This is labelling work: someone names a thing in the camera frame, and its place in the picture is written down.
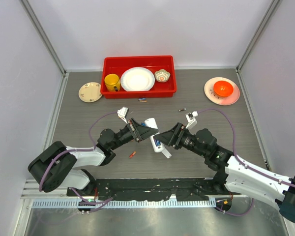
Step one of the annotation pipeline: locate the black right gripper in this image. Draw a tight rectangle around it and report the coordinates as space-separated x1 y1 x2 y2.
154 122 207 157

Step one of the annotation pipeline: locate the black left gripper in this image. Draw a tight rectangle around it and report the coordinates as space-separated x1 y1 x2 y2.
110 118 158 150

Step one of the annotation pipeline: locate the white remote control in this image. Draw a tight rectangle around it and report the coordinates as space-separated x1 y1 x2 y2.
145 118 165 153

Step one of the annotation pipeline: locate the white battery cover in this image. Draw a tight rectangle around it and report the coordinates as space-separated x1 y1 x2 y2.
162 149 172 159

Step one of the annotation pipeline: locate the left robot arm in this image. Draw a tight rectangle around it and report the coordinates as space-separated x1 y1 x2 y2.
28 118 158 196

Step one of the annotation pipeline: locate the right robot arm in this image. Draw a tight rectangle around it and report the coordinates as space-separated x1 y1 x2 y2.
155 123 295 223

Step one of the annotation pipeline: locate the white plate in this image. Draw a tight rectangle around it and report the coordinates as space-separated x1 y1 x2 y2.
120 67 155 91

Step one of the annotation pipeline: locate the small flower bowl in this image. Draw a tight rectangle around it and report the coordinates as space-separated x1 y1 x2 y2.
154 69 171 83

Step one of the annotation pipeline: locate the yellow mug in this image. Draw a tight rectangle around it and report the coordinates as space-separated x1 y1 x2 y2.
104 74 121 92

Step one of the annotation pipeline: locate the pink plate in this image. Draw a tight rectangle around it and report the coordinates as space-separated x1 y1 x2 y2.
204 77 240 106

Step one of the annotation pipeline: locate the beige floral plate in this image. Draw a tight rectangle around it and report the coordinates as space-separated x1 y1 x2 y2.
78 82 102 103

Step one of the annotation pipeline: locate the red plastic bin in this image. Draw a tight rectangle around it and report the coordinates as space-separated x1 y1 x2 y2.
101 55 177 99

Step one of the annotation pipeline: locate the orange bowl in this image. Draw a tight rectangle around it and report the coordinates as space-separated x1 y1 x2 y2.
213 80 234 97

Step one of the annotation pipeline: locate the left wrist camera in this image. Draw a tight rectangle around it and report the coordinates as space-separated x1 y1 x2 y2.
117 107 129 123

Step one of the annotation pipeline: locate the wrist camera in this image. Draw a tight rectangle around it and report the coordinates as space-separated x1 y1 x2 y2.
117 107 129 123
185 111 199 130

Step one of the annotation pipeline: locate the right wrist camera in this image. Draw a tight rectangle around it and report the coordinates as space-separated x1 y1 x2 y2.
185 111 199 130

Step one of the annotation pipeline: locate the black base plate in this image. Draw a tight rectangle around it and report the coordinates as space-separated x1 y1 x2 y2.
76 178 237 202

